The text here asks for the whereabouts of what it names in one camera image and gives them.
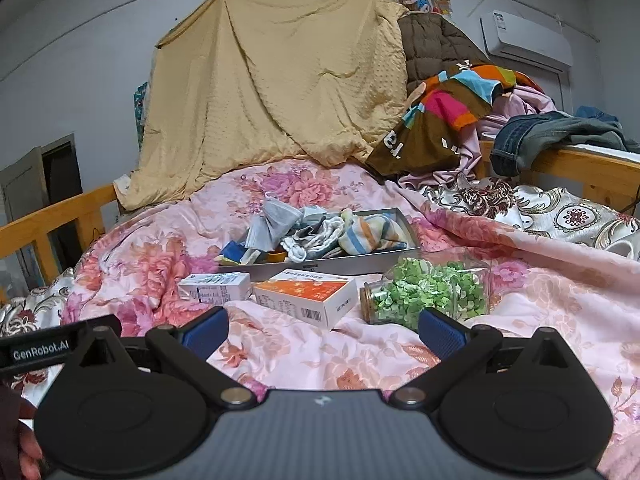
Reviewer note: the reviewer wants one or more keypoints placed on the teal wall poster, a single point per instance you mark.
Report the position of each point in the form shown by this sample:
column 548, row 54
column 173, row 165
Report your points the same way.
column 140, row 102

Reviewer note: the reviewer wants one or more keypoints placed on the brown colourful patched cloth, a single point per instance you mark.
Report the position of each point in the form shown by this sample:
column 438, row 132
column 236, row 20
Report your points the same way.
column 425, row 145

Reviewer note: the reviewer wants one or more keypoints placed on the yellow hanging blanket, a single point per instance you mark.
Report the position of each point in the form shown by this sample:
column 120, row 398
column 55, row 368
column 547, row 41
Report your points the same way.
column 270, row 90

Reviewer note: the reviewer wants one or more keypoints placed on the blue jeans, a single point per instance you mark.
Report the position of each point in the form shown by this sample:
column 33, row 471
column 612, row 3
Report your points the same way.
column 520, row 140

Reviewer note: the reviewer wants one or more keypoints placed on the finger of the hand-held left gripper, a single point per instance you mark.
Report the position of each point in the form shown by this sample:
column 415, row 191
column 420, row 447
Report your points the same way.
column 112, row 324

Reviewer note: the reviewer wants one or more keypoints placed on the light pink cloth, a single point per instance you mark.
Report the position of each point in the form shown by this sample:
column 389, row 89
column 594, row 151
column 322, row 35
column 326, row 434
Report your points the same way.
column 525, row 105

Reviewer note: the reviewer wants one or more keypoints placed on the blue cloth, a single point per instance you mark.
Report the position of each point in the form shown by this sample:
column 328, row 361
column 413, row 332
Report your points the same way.
column 597, row 114

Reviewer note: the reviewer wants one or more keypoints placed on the satin floral bedsheet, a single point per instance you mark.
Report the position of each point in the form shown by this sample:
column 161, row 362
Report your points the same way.
column 575, row 215

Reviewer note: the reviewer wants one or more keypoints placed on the glass jar of green stars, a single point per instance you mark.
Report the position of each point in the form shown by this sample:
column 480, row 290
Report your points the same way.
column 430, row 295

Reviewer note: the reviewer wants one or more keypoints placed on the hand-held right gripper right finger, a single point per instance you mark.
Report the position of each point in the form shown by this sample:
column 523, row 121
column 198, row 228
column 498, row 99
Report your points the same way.
column 440, row 332

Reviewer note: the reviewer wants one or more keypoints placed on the grey blue sock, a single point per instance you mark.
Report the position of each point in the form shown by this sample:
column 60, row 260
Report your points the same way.
column 272, row 222

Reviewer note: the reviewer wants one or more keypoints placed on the orange cup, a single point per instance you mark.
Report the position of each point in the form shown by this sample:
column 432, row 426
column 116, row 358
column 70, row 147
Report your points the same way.
column 276, row 257

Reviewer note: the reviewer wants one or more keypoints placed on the grey cloth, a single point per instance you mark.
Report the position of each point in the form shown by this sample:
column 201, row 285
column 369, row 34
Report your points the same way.
column 307, row 222

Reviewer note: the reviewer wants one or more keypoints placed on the white air conditioner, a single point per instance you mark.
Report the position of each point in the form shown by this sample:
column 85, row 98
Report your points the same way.
column 525, row 40

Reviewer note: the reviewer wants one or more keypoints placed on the wooden bed end board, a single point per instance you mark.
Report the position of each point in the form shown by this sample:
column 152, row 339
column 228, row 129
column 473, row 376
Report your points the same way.
column 575, row 170

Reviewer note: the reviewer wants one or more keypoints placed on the striped pastel cloth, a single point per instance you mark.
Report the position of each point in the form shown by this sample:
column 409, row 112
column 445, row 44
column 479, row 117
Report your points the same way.
column 375, row 235

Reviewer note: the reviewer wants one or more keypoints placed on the pink floral quilt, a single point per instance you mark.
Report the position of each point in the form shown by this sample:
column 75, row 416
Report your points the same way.
column 300, row 360

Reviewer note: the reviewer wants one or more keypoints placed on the orange white medicine box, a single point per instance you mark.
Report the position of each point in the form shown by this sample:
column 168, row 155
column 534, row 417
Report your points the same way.
column 305, row 295

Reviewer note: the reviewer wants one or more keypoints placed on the white plain sock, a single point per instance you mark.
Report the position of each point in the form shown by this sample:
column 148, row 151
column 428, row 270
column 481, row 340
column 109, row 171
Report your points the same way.
column 305, row 250

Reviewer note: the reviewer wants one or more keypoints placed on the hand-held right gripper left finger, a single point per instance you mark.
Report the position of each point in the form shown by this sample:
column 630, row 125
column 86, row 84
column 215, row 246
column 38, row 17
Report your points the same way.
column 205, row 332

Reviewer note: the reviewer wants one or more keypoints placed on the brown quilted blanket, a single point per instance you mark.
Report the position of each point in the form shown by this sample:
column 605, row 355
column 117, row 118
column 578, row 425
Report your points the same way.
column 440, row 45

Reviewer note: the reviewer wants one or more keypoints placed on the grey tray with cartoon drawing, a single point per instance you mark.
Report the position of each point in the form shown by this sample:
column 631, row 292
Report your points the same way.
column 350, row 264

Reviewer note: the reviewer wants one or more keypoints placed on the person's left hand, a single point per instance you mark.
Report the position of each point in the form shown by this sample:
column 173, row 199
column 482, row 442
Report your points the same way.
column 31, row 450

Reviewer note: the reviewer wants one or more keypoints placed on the white mattress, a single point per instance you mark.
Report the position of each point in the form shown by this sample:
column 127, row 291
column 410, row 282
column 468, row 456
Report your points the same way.
column 615, row 152

